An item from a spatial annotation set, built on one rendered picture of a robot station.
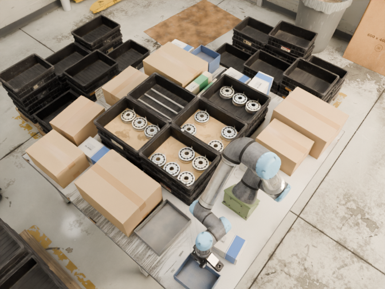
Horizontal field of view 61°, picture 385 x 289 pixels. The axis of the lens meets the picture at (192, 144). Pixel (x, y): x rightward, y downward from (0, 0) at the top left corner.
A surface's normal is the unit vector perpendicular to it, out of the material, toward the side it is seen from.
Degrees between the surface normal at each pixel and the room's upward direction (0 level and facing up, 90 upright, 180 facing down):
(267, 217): 0
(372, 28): 77
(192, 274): 0
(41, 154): 0
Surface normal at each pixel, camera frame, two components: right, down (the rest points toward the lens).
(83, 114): 0.00, -0.58
